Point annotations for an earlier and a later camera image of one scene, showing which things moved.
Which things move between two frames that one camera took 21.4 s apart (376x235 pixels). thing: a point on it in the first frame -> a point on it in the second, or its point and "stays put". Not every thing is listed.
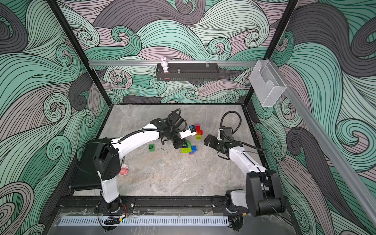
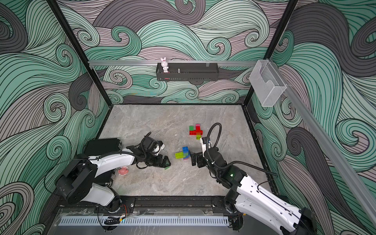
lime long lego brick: (186, 150) -> (180, 155)
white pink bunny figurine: (164, 64) stays put
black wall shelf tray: (188, 72) stays put
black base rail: (135, 204) stays put
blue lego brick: (194, 148) -> (185, 150)
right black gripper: (212, 143) -> (194, 156)
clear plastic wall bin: (267, 82) stays put
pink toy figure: (124, 170) stays put
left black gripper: (180, 144) -> (159, 163)
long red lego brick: (198, 131) stays put
